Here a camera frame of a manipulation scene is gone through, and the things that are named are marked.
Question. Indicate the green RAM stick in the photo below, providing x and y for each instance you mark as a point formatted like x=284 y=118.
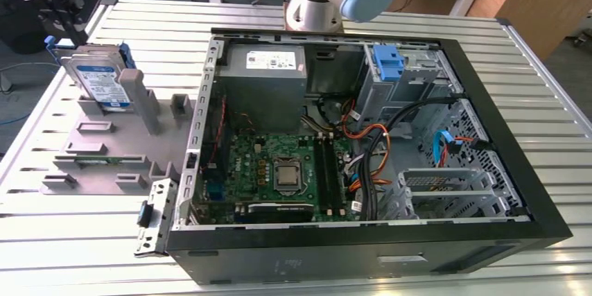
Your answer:
x=97 y=161

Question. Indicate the black bin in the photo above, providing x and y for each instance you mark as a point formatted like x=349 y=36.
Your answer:
x=22 y=32

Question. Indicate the blue VGA connector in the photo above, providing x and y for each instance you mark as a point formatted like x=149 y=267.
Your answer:
x=144 y=214

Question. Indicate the silver CPU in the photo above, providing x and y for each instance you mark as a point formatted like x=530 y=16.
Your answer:
x=286 y=175

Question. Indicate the black PC case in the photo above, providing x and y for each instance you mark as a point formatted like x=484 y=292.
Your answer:
x=324 y=254

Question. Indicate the black graphics card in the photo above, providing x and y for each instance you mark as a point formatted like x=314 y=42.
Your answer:
x=277 y=211

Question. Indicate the CPU socket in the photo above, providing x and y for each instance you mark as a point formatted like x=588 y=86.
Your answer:
x=288 y=161

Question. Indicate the blue plastic drive latch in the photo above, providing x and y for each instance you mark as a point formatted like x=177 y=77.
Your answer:
x=386 y=63

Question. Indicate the black RAM slot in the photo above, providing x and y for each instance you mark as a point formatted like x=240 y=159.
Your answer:
x=334 y=178
x=321 y=171

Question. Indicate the grey metal drive cage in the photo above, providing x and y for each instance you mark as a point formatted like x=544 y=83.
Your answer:
x=378 y=95

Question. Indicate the grey power supply unit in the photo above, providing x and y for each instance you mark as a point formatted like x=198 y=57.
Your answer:
x=258 y=102

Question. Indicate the metal disk bay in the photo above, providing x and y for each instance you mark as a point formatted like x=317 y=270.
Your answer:
x=438 y=173

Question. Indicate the wooden cabinet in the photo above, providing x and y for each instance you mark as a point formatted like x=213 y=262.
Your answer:
x=545 y=5

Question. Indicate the grey parts rack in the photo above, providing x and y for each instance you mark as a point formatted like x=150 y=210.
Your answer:
x=114 y=136

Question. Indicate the hard disk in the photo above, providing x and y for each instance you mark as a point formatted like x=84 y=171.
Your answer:
x=98 y=81

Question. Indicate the green motherboard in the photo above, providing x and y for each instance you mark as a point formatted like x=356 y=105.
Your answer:
x=249 y=150

